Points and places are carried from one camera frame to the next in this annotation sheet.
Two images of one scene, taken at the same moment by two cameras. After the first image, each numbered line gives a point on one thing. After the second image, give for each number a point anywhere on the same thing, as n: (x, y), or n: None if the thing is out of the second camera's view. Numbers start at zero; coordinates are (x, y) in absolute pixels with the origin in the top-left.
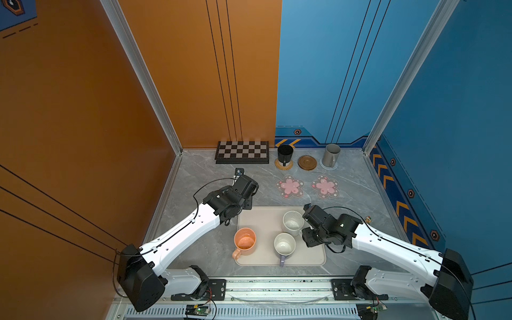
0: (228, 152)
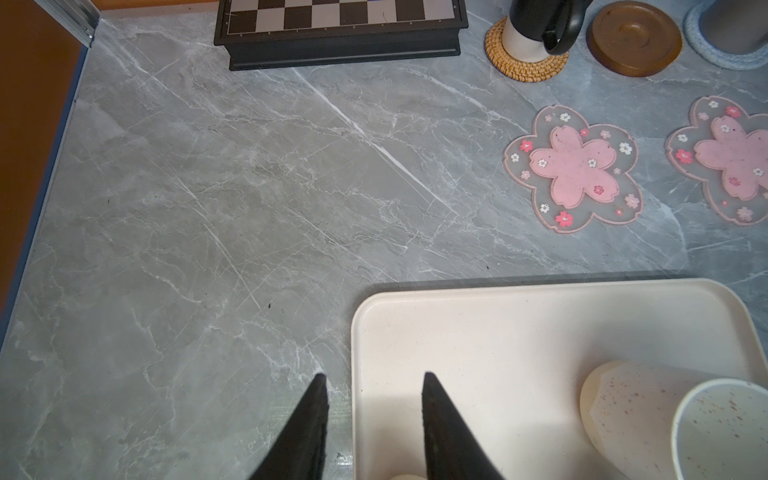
0: (272, 34)
